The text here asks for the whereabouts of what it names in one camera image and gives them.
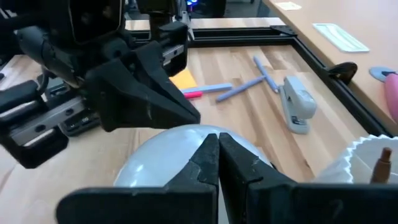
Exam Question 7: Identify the black calculator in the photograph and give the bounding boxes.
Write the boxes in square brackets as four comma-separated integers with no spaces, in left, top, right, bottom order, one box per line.
[46,83,102,138]

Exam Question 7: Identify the grey desk grommet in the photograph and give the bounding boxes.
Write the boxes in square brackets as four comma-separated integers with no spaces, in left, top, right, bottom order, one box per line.
[369,66,397,83]

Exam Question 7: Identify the pink pen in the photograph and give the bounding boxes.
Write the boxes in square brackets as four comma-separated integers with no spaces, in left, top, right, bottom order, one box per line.
[182,90,203,100]

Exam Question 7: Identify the white rectangular tray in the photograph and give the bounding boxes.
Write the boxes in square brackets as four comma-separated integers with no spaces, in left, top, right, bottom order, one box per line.
[312,22,371,53]

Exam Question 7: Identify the grey stapler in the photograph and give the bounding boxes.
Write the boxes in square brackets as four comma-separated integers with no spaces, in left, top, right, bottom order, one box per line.
[278,75,318,135]

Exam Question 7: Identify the black metal table frame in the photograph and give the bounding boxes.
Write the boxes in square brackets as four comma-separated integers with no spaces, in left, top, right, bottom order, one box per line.
[126,24,386,138]

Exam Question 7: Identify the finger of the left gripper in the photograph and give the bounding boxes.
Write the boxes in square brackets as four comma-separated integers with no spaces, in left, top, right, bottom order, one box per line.
[85,57,201,133]
[133,40,200,121]

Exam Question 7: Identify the black frame clamp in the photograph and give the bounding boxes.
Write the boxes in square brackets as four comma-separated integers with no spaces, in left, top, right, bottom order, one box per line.
[328,61,358,85]

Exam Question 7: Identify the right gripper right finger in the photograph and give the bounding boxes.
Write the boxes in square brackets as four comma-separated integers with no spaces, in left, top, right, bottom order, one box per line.
[218,132,398,224]

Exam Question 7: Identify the white ribbed pen cup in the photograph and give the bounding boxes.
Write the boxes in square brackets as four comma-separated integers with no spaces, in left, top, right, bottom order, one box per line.
[313,134,398,184]

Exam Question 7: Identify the yellow sticky note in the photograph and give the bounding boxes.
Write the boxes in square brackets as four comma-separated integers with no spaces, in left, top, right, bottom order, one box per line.
[275,1,302,11]

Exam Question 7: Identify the light wooden desk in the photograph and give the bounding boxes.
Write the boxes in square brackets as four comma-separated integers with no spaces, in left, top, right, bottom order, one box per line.
[262,0,398,127]

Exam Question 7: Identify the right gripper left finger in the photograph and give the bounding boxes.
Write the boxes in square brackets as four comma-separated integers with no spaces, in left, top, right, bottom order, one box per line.
[55,133,221,224]

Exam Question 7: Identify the lavender pen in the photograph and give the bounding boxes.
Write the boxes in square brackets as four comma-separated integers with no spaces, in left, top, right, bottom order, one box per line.
[215,75,267,103]
[180,82,233,94]
[252,55,280,94]

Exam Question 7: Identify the orange sticky note pad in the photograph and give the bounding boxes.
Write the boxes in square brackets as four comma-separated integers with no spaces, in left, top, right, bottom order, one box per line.
[169,67,198,90]

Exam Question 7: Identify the brown pen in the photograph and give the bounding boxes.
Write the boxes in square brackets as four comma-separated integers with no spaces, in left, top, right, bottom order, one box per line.
[369,147,392,184]

